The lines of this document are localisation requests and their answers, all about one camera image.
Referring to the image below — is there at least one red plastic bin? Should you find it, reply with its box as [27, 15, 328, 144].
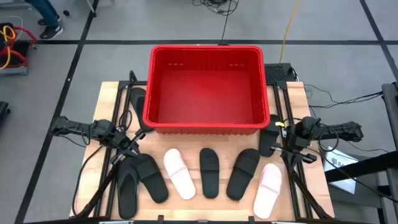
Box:
[142, 44, 272, 136]

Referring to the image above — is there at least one person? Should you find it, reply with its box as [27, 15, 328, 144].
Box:
[24, 0, 65, 40]

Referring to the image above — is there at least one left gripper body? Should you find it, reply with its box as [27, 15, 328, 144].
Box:
[116, 135, 141, 159]

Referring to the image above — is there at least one black perforated electronics box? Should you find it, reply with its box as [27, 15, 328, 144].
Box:
[264, 63, 298, 83]

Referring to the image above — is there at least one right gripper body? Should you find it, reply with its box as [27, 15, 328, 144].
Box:
[281, 136, 308, 160]

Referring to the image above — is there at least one black rubber slide sandal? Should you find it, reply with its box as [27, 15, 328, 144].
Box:
[132, 152, 170, 205]
[199, 147, 220, 199]
[226, 148, 261, 202]
[259, 114, 283, 158]

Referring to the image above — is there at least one white printed paper sheet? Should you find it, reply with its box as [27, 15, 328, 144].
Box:
[323, 146, 360, 194]

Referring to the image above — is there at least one straight black cable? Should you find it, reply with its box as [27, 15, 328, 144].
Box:
[219, 0, 233, 47]

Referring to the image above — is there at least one white slide sandal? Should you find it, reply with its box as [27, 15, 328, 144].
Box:
[252, 163, 283, 220]
[163, 148, 197, 200]

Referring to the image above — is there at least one black equipment base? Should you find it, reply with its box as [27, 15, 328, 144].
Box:
[0, 101, 11, 125]

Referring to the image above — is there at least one grey upright panel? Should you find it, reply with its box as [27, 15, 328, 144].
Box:
[381, 81, 398, 150]

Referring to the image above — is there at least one black cable bundle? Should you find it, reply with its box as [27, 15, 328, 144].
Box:
[192, 0, 239, 16]

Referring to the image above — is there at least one black flip-flop sandal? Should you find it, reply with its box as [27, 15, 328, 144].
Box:
[129, 86, 155, 134]
[116, 156, 140, 220]

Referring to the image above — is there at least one yellow cable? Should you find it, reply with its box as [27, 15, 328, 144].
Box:
[279, 0, 300, 64]

